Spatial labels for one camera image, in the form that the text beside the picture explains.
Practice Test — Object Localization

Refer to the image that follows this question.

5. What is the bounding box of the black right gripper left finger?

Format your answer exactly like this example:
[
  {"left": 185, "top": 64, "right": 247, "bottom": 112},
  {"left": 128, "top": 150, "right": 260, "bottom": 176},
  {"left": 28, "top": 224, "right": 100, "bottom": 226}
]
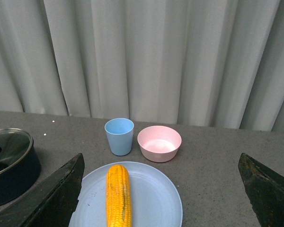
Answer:
[{"left": 0, "top": 153, "right": 85, "bottom": 227}]

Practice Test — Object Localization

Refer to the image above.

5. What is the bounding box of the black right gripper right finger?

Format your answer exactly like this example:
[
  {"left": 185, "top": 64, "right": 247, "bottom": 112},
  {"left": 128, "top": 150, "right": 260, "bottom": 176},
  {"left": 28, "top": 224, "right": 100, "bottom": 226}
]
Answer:
[{"left": 238, "top": 153, "right": 284, "bottom": 227}]

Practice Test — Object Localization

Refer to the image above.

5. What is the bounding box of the yellow corn cob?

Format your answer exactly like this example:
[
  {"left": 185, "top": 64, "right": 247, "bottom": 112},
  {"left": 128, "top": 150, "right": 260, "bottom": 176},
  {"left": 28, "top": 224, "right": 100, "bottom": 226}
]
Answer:
[{"left": 106, "top": 165, "right": 132, "bottom": 227}]

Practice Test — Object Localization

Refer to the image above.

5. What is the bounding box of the glass lid with blue knob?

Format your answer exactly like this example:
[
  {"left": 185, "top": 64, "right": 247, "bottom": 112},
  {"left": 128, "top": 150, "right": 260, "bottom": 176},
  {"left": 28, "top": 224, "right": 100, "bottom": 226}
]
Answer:
[{"left": 0, "top": 128, "right": 34, "bottom": 174}]

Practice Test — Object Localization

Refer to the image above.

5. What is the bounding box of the black cooking pot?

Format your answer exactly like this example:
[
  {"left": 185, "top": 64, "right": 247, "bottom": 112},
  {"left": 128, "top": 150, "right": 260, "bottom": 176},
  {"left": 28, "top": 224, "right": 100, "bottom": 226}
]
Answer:
[{"left": 0, "top": 141, "right": 42, "bottom": 209}]

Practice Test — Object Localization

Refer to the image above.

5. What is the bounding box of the light blue cup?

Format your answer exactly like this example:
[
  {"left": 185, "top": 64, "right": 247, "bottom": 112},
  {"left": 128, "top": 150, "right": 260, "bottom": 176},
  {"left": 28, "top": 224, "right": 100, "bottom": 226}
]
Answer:
[{"left": 105, "top": 118, "right": 134, "bottom": 156}]

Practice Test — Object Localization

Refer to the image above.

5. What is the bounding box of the light blue plate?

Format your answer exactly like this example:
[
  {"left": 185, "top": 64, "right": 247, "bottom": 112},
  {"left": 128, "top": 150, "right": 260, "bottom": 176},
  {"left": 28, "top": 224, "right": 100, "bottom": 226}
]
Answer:
[{"left": 69, "top": 161, "right": 183, "bottom": 227}]

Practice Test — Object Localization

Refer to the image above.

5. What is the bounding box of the pink bowl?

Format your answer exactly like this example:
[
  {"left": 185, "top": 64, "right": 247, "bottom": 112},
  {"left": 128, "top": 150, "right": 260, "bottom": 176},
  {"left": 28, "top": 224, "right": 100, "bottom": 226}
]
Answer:
[{"left": 137, "top": 125, "right": 182, "bottom": 163}]

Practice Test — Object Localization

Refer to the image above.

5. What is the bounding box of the grey curtain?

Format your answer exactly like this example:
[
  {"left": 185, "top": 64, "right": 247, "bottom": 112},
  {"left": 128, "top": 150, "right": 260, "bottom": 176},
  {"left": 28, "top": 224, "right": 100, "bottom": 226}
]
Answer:
[{"left": 0, "top": 0, "right": 284, "bottom": 132}]

